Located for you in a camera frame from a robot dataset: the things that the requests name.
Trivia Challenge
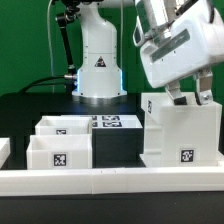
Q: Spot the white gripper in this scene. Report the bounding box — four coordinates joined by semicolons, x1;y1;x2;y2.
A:
133;0;224;105

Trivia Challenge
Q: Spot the white drawer cabinet box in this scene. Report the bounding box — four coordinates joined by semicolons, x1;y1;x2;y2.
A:
141;92;222;167

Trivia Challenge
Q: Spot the white drawer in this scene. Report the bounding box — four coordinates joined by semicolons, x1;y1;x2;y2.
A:
26;134;92;170
35;116;92;135

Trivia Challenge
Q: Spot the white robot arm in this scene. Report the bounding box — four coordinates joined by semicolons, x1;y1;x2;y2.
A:
62;0;224;105

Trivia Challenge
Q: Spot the paper sheet with markers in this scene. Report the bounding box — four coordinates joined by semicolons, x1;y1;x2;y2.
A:
65;115;142;129

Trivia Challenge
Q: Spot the black cable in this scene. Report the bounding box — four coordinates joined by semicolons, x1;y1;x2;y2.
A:
18;75;75;94

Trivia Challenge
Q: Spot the white cable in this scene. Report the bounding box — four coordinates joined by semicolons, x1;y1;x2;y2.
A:
46;0;56;94

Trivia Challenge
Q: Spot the white left fence rail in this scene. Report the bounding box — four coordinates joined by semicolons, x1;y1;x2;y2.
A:
0;138;11;169

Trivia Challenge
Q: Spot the white fence rail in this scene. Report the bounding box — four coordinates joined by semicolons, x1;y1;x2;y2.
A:
0;167;224;196
0;138;11;169

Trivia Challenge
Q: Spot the white front fence rail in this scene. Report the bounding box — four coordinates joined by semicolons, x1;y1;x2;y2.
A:
0;167;224;196

